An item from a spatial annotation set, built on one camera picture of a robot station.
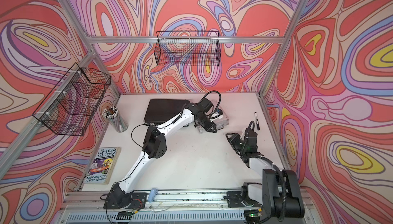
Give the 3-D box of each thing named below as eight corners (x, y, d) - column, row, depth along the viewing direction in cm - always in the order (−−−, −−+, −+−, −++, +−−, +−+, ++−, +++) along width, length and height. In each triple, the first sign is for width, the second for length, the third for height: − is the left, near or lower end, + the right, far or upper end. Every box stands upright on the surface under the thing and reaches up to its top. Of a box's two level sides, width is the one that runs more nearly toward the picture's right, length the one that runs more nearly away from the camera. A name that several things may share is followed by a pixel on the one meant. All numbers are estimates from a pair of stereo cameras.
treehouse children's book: (85, 184, 81) (81, 182, 78) (101, 149, 93) (97, 147, 90) (110, 184, 81) (107, 182, 78) (122, 149, 93) (120, 147, 90)
